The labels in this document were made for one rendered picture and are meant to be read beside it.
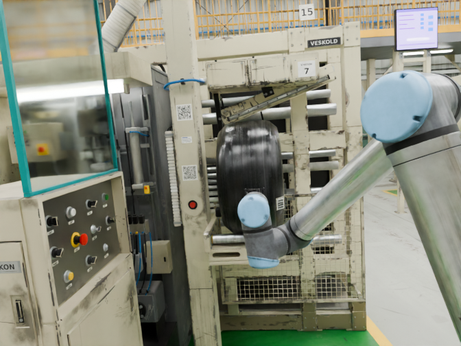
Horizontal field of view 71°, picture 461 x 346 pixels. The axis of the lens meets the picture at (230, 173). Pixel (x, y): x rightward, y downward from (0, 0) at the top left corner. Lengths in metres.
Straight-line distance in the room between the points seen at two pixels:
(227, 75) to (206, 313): 1.26
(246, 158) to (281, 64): 0.65
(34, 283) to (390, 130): 0.99
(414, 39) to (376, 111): 4.85
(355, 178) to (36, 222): 0.85
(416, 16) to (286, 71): 3.87
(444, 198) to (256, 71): 1.37
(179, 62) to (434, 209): 1.28
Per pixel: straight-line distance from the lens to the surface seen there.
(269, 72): 1.82
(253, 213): 0.93
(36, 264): 1.09
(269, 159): 1.37
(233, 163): 1.37
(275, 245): 0.98
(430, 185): 0.60
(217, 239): 1.56
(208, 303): 1.79
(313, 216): 0.95
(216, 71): 1.84
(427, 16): 5.62
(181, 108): 1.58
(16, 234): 1.09
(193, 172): 1.58
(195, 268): 1.72
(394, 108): 0.60
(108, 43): 2.07
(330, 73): 1.99
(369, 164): 0.82
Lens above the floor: 1.41
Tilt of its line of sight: 7 degrees down
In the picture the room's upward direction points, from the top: 4 degrees counter-clockwise
